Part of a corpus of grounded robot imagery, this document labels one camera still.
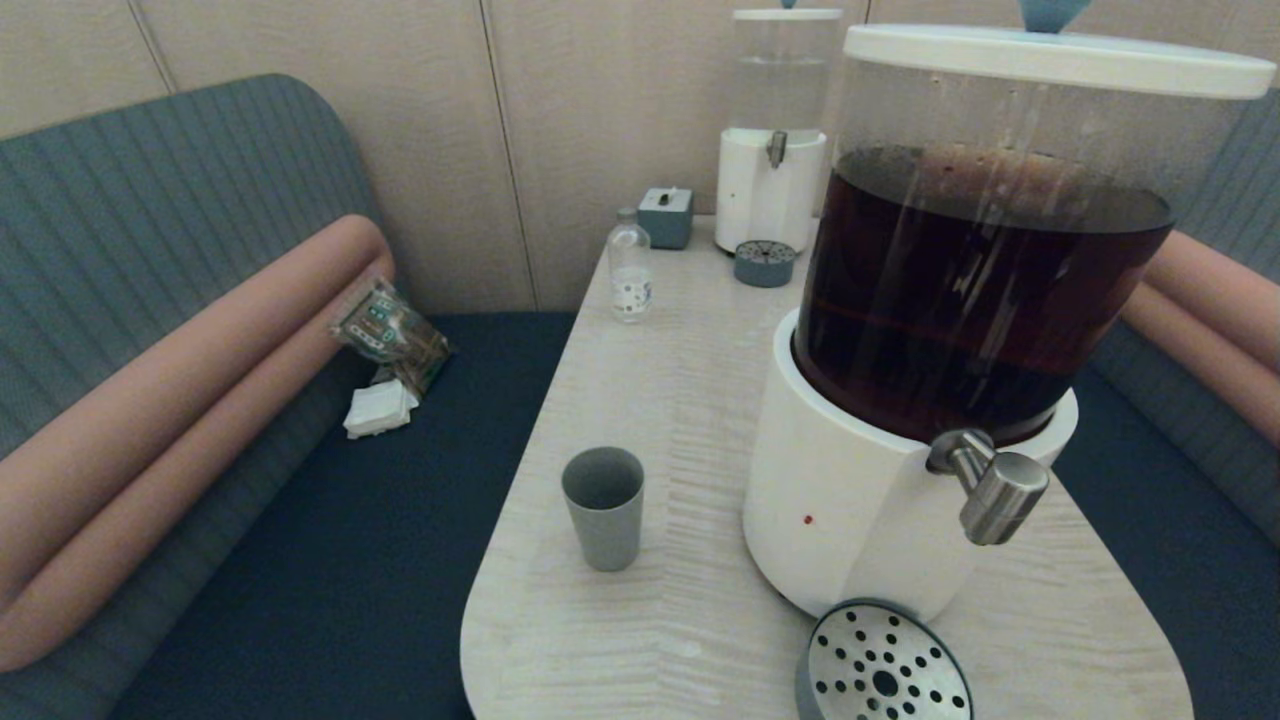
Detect grey plastic cup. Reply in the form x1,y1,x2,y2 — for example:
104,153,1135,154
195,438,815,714
560,446,646,573

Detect clear plastic bottle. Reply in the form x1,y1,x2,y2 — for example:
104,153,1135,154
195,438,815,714
608,207,653,324

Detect small grey box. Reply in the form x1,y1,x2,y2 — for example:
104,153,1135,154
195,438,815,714
637,186,694,250

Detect small grey drip tray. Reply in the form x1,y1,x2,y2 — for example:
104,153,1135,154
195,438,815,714
734,240,797,289

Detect small white water dispenser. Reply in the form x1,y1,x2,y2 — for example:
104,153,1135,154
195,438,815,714
715,18,843,256

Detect large dispenser with dark tea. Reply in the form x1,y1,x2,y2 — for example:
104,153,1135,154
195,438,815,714
742,45,1241,623

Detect green snack package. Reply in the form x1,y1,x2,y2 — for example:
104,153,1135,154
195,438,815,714
331,277,453,396

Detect white folded napkins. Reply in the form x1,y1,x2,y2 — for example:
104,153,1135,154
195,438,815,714
343,378,420,440

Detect small white dispenser lid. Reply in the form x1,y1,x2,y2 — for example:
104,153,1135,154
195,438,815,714
733,0,843,23

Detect large perforated metal drip tray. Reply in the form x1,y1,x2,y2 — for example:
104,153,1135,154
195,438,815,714
795,598,974,720

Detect pink cylindrical bolster cushion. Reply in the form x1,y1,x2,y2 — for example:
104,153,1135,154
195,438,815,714
0,255,397,673
1120,282,1280,447
0,214,389,613
1145,230,1280,373

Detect wide white lid blue knob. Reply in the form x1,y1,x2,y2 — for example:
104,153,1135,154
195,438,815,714
843,0,1279,100

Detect teal upholstered bench sofa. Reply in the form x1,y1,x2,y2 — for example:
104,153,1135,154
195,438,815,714
0,72,579,720
1050,90,1280,720

